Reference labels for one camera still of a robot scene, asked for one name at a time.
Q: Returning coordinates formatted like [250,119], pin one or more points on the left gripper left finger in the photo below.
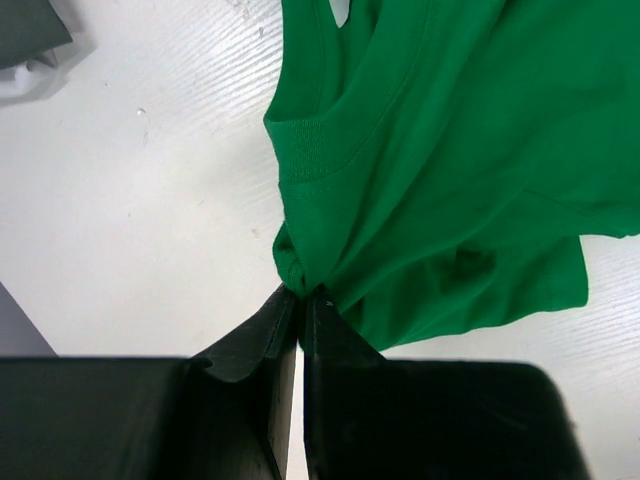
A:
[223,413]

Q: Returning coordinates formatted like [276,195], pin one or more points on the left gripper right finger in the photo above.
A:
[369,417]

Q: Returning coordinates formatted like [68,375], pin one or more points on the green t shirt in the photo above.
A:
[439,161]

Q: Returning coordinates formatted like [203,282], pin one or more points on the white t shirt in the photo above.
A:
[42,77]

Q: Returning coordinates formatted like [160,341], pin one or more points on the grey t shirt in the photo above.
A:
[28,29]

